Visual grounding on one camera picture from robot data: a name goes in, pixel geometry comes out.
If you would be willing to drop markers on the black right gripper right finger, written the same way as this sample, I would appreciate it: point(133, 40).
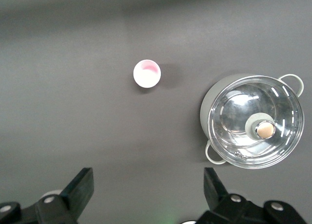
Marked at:
point(239, 211)

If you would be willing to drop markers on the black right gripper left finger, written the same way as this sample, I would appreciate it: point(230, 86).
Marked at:
point(53, 209)

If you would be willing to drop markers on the pink cup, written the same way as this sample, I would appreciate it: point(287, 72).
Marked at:
point(146, 75)

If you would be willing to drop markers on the dark grey table mat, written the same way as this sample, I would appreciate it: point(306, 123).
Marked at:
point(73, 112)

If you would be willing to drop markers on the glass pot lid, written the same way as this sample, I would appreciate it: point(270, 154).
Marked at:
point(234, 112)

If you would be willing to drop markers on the grey-green cooking pot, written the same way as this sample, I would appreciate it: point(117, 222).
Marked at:
point(207, 102)

